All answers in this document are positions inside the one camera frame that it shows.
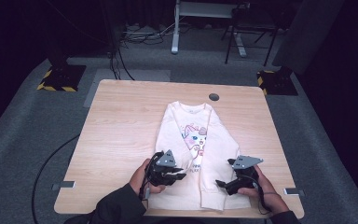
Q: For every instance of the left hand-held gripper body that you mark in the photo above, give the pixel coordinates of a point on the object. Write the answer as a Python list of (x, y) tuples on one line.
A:
[(164, 160)]

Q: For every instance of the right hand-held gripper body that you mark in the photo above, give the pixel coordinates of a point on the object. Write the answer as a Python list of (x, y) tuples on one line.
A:
[(245, 161)]

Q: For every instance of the pink long-sleeved cat-print shirt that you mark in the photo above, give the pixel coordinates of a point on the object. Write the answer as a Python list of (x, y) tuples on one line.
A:
[(220, 146)]

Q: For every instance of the person's left hand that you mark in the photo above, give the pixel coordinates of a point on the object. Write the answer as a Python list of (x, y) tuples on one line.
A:
[(136, 182)]

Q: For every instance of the person's right hand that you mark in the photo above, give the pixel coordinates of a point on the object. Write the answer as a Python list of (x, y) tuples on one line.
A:
[(272, 199)]

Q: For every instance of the grey round table grommet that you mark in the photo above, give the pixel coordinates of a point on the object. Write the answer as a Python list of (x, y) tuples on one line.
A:
[(213, 97)]

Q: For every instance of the black yellow-striped stand base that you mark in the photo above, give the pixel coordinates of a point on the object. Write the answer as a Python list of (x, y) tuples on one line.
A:
[(278, 82), (65, 77)]

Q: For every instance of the black metal chair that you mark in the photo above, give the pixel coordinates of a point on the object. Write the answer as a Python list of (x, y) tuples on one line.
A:
[(254, 23)]

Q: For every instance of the grey upright panel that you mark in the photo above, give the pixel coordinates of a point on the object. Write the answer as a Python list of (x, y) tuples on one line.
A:
[(307, 34)]

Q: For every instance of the grey table edge bracket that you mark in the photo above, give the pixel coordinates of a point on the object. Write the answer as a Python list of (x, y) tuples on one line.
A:
[(294, 192), (62, 185)]

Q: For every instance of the white desk frame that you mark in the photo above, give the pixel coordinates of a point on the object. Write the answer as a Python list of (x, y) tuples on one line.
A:
[(175, 37)]

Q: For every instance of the black metal stand post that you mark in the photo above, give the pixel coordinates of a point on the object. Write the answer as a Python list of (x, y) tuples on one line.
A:
[(113, 31)]

